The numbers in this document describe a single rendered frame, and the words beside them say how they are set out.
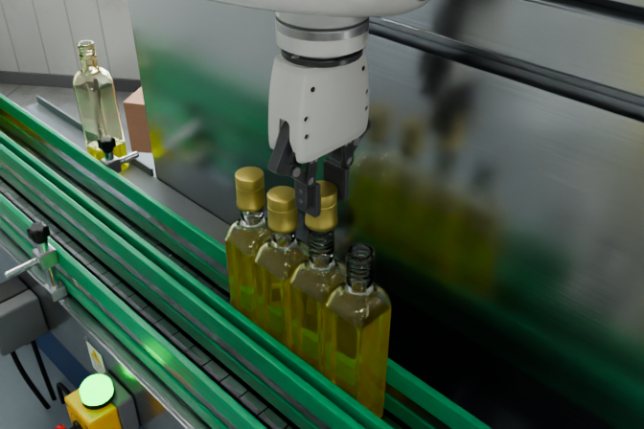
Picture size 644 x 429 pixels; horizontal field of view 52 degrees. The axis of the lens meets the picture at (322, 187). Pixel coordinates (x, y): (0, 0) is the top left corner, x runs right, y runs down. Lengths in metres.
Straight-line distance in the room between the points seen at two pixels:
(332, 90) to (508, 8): 0.18
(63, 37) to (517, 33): 3.85
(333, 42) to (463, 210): 0.26
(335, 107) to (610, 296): 0.32
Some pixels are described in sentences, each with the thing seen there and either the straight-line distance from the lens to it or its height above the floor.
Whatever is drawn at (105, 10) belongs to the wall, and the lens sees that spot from 4.16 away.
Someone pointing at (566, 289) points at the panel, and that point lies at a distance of 0.72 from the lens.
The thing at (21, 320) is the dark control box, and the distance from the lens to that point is 1.20.
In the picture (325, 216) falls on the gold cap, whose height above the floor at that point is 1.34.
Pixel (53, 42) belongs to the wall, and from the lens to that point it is 4.40.
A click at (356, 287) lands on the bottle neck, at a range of 0.71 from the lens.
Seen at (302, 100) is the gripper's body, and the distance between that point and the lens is 0.60.
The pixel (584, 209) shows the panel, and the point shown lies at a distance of 0.67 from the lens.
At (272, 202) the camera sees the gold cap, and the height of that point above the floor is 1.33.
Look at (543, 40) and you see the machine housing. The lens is 0.64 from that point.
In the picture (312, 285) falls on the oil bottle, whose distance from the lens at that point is 0.74.
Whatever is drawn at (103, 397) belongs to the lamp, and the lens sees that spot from 0.99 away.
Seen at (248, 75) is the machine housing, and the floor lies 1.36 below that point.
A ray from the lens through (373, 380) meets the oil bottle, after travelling 0.80.
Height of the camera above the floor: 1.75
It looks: 33 degrees down
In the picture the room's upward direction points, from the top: straight up
